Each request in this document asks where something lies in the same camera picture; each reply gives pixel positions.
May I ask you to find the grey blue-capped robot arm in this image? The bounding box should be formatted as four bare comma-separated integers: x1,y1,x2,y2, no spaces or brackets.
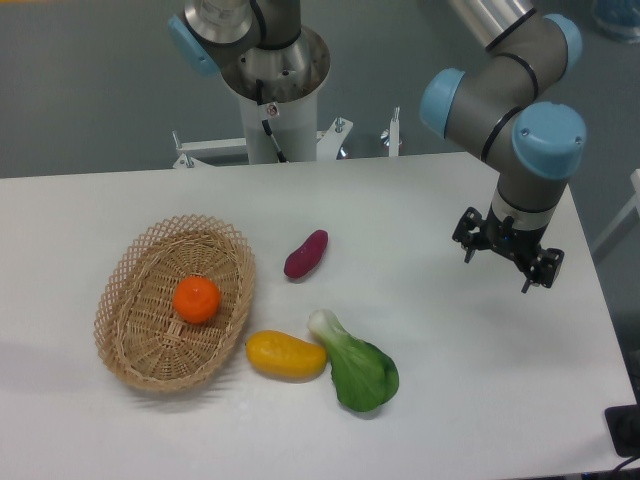
168,1,587,288

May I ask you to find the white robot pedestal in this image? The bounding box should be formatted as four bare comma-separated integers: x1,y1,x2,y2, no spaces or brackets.
171,94,404,169

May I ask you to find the black cable on pedestal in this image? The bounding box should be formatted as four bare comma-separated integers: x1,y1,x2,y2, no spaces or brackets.
254,78,290,164

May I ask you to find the purple sweet potato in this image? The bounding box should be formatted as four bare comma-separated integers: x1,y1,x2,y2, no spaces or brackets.
283,230,329,280

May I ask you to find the oval wicker basket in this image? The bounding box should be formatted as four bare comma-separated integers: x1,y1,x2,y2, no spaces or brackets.
94,215,256,393

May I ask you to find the black device at table edge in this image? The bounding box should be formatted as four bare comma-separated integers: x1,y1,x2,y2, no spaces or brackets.
604,404,639,458

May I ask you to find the orange fruit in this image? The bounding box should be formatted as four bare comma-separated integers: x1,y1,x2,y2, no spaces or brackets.
172,276,221,324

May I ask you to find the yellow mango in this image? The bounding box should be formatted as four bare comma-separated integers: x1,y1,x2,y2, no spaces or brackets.
245,330,327,380

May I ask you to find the green bok choy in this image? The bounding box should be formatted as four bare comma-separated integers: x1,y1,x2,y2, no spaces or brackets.
307,309,400,413

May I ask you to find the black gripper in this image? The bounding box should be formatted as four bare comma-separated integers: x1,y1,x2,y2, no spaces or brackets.
452,194,564,293

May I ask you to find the blue object top right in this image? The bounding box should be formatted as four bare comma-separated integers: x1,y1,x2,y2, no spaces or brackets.
592,0,639,44

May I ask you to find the white frame at right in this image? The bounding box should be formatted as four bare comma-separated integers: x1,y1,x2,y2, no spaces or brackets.
591,169,639,263

